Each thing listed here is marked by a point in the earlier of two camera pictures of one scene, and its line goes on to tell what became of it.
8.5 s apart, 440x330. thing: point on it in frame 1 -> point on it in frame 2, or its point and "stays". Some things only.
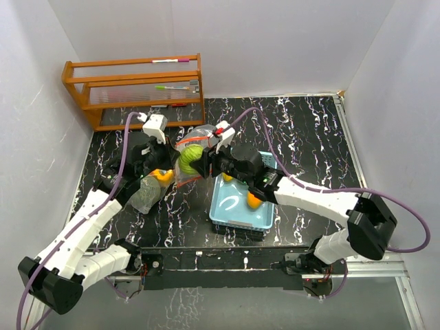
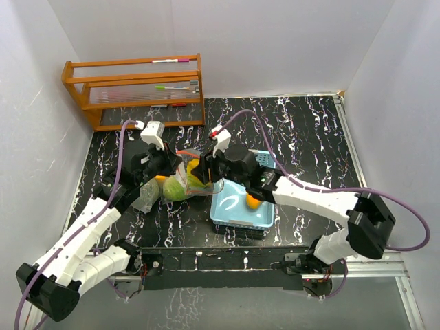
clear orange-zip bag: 150,190 stays
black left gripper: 171,154 stays
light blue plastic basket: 229,203 stays
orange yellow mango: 252,201 stays
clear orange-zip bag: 190,146 -> 192,185
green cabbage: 189,153 -> 172,190
